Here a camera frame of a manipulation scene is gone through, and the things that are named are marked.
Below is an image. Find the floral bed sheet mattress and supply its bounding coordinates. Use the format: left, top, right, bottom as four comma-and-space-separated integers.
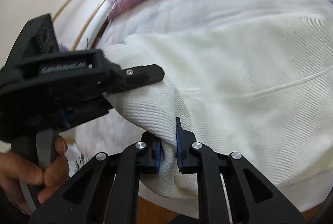
62, 0, 333, 219

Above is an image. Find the white button jacket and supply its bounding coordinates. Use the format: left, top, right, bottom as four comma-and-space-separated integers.
105, 13, 332, 208

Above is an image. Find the lower wooden rail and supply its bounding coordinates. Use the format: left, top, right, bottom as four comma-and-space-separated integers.
71, 0, 106, 51

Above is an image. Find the person left hand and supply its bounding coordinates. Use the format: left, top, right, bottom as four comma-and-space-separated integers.
1, 136, 69, 214

